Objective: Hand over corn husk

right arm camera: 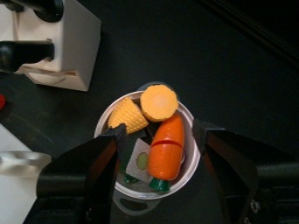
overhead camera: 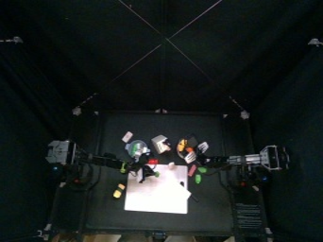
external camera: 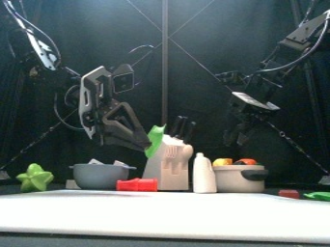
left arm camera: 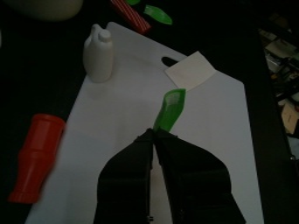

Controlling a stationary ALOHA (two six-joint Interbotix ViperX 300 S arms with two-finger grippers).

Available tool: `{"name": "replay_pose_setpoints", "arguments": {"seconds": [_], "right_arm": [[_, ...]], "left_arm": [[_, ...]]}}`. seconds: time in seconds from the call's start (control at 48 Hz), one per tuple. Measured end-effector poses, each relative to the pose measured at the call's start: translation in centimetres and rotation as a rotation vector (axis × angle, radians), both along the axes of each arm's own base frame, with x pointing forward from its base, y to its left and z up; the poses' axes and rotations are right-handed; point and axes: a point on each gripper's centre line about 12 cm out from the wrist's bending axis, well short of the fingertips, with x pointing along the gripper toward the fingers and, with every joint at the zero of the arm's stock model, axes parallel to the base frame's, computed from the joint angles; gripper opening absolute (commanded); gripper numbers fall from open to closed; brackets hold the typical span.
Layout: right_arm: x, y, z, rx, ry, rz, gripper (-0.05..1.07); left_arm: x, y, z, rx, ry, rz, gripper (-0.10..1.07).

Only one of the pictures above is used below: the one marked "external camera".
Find green toy corn husk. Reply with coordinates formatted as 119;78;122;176
143;123;169;159

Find orange red toy food piece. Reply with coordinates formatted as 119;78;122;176
234;157;260;167

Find yellow toy food piece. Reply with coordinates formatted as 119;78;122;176
212;157;234;167

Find grey white item in pot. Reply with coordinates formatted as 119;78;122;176
87;158;130;168

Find grey toy pot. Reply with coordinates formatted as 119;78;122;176
69;163;138;190

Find beige toy knife block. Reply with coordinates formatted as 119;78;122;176
142;133;196;192

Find white toy milk bottle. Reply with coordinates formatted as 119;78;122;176
192;151;218;194

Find red toy block piece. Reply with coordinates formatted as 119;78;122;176
115;177;161;193

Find small beige block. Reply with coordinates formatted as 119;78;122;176
65;179;83;190

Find small dark red toy block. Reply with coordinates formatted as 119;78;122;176
277;189;302;200

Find green toy star fruit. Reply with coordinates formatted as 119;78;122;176
17;162;55;193

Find white table mat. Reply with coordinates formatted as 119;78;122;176
0;188;330;244

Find flat green toy leaf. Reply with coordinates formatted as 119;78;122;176
302;191;330;203

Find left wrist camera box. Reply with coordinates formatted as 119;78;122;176
111;63;137;95

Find black toy knife handle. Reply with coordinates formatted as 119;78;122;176
182;121;198;146
168;115;185;137
176;117;192;139

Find beige toy pot black handle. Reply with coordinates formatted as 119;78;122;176
212;164;272;194

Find vertical metal frame pole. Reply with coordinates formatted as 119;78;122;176
162;0;169;127

